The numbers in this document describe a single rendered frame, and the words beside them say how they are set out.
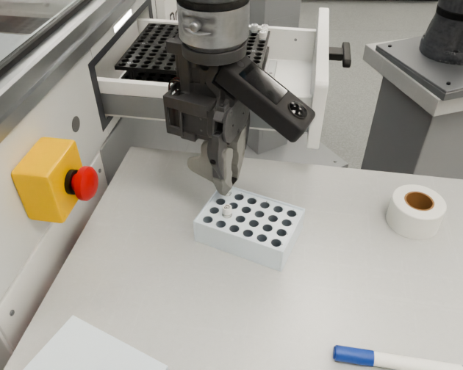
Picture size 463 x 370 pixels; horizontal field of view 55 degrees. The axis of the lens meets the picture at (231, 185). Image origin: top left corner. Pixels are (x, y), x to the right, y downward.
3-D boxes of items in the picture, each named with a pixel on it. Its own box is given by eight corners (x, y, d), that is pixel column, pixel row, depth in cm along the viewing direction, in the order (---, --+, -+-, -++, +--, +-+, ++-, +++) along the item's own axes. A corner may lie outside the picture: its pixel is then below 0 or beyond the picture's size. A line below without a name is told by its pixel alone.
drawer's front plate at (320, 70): (320, 64, 87) (328, 6, 80) (318, 151, 66) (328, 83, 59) (311, 63, 88) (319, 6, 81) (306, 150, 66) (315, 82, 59)
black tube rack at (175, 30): (268, 64, 83) (270, 30, 79) (256, 114, 70) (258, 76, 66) (153, 56, 86) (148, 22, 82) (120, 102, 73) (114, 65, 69)
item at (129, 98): (312, 59, 85) (316, 28, 81) (307, 135, 66) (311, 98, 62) (112, 45, 90) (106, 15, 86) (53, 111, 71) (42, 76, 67)
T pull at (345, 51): (348, 48, 74) (350, 40, 73) (350, 69, 68) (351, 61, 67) (326, 47, 74) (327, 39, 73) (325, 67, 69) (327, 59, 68)
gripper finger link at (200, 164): (194, 183, 63) (192, 127, 58) (232, 196, 61) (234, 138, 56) (183, 196, 61) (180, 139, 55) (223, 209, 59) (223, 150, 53)
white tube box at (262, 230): (302, 227, 62) (305, 208, 60) (281, 271, 56) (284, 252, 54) (221, 202, 66) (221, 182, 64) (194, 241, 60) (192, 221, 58)
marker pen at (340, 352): (467, 370, 47) (472, 362, 46) (471, 385, 45) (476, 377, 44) (332, 349, 48) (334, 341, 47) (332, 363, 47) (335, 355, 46)
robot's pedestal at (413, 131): (392, 230, 166) (461, 28, 116) (445, 296, 144) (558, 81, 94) (319, 249, 159) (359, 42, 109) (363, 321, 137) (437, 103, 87)
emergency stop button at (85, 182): (103, 186, 54) (97, 159, 52) (90, 208, 51) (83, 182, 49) (80, 183, 55) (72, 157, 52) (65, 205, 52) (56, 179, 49)
